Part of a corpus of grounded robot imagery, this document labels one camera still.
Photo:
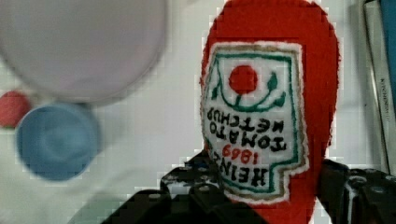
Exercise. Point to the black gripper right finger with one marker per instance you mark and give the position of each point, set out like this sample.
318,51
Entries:
357,196

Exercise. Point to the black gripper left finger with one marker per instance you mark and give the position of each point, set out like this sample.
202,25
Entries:
190,194

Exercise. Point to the red plush ketchup bottle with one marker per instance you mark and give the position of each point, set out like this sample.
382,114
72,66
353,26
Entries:
269,89

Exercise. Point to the blue bowl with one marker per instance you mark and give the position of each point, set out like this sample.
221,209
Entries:
58,141

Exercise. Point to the lilac round plate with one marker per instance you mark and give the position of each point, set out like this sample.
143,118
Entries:
81,50

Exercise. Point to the red strawberry near blue bowl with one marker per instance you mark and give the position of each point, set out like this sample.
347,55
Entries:
13,106

